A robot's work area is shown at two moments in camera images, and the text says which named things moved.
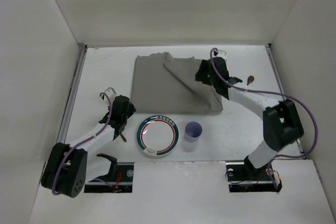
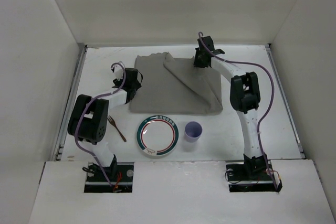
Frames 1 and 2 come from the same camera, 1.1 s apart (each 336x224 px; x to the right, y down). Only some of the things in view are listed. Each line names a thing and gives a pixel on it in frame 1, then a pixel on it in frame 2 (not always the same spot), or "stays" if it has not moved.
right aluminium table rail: [280, 87] stays
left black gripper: [117, 125] to [134, 85]
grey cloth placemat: [163, 85] stays
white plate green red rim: [157, 135] stays
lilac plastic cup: [193, 130] stays
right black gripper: [203, 72] to [199, 60]
